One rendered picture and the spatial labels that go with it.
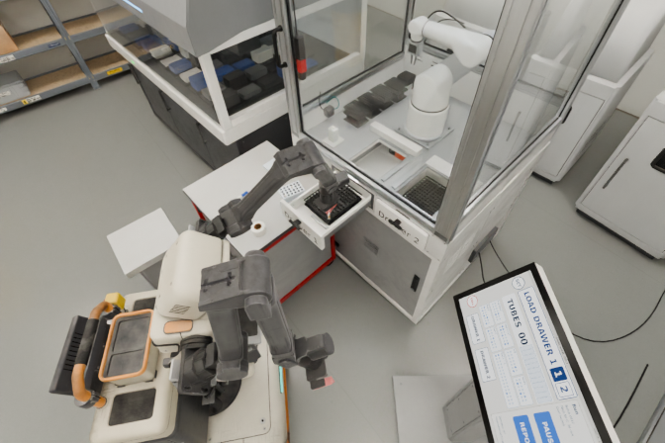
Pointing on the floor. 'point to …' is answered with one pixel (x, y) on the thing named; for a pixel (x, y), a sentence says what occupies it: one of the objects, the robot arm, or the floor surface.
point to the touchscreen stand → (437, 409)
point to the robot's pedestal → (143, 245)
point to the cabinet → (414, 257)
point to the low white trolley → (248, 164)
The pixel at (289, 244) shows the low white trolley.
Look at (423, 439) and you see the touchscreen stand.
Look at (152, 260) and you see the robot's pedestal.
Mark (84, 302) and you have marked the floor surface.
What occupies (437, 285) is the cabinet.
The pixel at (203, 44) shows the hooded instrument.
